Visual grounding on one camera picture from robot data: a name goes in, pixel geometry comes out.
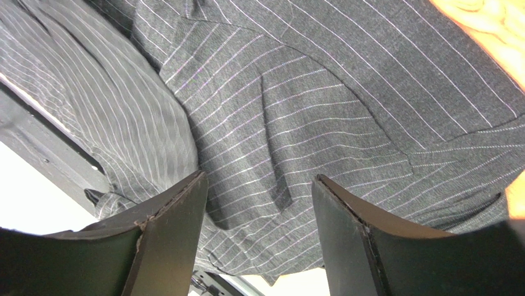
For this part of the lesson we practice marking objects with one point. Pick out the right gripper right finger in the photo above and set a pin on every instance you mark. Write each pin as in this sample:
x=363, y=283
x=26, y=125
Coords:
x=369, y=251

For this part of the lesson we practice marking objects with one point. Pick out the dark pinstriped long sleeve shirt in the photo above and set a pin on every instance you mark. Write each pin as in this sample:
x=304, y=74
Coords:
x=390, y=99

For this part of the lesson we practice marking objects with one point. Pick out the aluminium frame rail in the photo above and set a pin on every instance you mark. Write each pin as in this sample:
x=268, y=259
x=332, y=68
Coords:
x=210, y=284

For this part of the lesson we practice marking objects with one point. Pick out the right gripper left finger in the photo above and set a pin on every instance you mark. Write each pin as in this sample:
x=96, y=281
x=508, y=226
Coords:
x=149, y=249

